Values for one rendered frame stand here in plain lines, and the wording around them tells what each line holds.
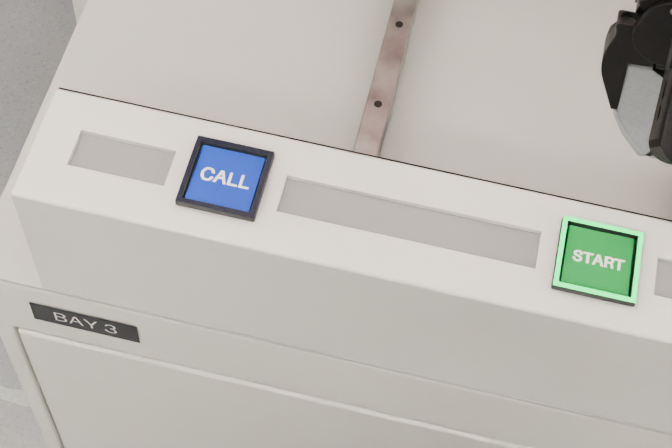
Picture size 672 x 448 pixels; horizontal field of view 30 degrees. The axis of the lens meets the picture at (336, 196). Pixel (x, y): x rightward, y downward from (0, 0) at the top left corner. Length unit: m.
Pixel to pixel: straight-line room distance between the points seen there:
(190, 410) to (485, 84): 0.39
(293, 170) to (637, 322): 0.25
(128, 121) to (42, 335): 0.26
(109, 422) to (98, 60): 0.35
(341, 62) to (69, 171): 0.32
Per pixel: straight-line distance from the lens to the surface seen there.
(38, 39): 2.21
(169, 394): 1.12
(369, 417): 1.05
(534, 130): 1.09
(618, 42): 0.66
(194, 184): 0.87
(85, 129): 0.91
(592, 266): 0.86
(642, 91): 0.69
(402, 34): 1.10
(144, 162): 0.89
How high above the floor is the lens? 1.70
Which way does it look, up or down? 58 degrees down
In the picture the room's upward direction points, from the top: 5 degrees clockwise
